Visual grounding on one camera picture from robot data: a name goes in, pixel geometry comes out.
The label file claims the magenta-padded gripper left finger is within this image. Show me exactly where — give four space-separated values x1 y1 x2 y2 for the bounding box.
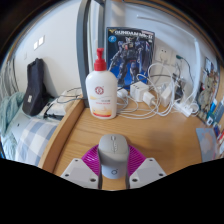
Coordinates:
60 144 103 190

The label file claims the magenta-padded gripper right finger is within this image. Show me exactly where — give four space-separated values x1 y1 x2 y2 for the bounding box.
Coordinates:
125 143 168 190

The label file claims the grey computer mouse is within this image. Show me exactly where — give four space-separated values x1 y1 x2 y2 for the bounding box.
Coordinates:
97 133 130 180

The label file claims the plaid bedding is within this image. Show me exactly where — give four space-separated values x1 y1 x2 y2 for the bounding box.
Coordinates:
14 118 61 167

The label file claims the white power strip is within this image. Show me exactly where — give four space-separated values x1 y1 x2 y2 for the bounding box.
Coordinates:
173 101 201 118

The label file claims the white red-capped pump bottle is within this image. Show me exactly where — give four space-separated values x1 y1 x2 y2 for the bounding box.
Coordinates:
85 47 119 120

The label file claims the white charger block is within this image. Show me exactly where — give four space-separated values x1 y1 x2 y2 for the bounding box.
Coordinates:
129 81 149 103

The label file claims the teal blanket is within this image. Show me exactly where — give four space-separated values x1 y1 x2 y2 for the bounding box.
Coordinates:
0 92 26 158

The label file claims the black bag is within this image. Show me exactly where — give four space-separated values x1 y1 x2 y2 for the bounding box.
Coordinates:
21 57 51 117

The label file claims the colourful toy box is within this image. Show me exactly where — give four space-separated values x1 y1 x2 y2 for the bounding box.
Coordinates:
196 56 221 116

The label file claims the robot model kit box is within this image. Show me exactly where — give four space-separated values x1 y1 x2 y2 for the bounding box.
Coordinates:
105 26 156 91

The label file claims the white desk lamp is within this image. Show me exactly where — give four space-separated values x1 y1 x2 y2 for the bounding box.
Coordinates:
136 13 203 98

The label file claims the white cable tangle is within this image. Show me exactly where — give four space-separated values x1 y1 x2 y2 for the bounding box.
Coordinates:
116 63 198 120

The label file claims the white wall outlet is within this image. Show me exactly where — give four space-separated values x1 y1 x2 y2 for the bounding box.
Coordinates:
154 46 173 64

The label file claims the grey metal shelf frame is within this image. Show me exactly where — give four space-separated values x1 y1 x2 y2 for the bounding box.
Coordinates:
75 0 107 108

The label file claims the white light switch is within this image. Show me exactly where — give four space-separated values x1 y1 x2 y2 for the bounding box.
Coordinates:
33 35 45 51

